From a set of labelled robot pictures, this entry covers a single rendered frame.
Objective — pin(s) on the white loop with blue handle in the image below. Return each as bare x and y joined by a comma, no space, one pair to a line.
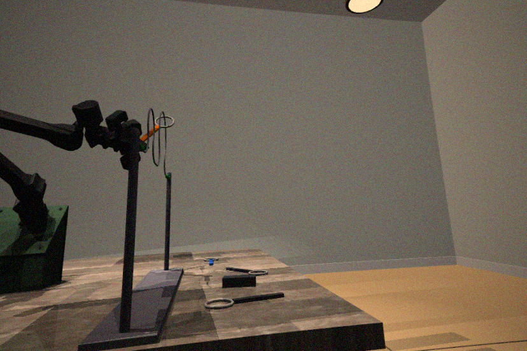
211,260

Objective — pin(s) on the white ring with dark grey handle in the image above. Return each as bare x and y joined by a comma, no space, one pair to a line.
247,271
241,300

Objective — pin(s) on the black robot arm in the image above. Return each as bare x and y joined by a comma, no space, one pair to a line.
29,189

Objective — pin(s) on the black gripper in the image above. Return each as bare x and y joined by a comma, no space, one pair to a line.
116,137

